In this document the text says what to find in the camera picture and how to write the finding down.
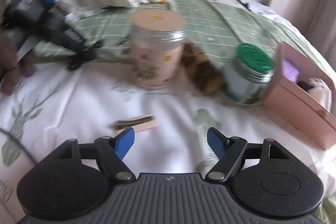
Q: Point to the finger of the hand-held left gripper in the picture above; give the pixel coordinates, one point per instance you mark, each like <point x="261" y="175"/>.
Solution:
<point x="76" y="62"/>
<point x="92" y="49"/>

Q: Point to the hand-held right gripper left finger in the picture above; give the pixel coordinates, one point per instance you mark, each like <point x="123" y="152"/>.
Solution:
<point x="124" y="142"/>

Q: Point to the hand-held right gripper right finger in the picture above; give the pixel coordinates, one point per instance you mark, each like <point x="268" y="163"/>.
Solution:
<point x="216" y="144"/>

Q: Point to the pink cardboard box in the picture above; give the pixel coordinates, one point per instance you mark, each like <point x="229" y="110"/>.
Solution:
<point x="296" y="113"/>

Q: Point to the pink purple heart sponge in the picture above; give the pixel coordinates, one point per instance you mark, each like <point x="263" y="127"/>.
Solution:
<point x="291" y="70"/>

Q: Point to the small black soft item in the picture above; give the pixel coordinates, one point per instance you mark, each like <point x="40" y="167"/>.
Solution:
<point x="305" y="85"/>

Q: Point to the pale pink plush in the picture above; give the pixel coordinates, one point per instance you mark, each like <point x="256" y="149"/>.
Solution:
<point x="320" y="95"/>

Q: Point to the person's left hand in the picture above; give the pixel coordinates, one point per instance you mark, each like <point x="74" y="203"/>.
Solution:
<point x="10" y="61"/>

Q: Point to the flat pink black block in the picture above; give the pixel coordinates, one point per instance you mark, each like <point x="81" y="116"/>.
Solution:
<point x="135" y="123"/>

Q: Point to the green white printed bedspread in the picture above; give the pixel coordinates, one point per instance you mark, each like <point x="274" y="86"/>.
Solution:
<point x="92" y="98"/>

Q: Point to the beige jar silver lid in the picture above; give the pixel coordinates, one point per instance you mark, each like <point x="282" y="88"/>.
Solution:
<point x="157" y="61"/>

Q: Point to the green lid glass jar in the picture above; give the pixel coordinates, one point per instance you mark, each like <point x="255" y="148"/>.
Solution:
<point x="244" y="82"/>

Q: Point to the brown fuzzy hair claw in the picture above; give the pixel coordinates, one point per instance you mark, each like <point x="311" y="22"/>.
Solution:
<point x="202" y="71"/>

